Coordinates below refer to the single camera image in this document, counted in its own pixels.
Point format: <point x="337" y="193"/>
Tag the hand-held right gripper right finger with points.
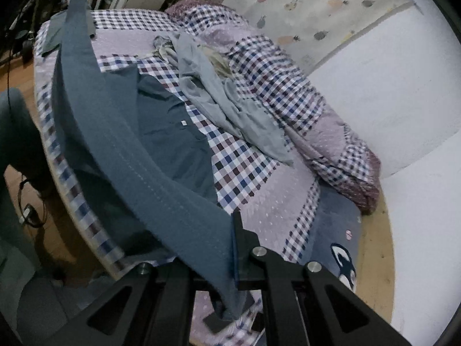
<point x="235" y="256"/>

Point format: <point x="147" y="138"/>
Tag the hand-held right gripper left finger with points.
<point x="169" y="288"/>

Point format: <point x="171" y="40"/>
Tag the teal garment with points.
<point x="144" y="173"/>

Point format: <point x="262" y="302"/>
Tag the dark green garment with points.
<point x="54" y="30"/>

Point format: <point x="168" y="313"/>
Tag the blue cartoon blanket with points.
<point x="335" y="238"/>

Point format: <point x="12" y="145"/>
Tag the light grey sweatshirt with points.
<point x="223" y="104"/>

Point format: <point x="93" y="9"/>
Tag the checkered quilt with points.
<point x="273" y="75"/>

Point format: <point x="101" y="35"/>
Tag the beige cloth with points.
<point x="219" y="63"/>

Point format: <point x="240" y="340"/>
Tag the wooden bed frame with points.
<point x="378" y="241"/>

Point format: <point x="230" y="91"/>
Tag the pineapple print wall cloth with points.
<point x="317" y="14"/>

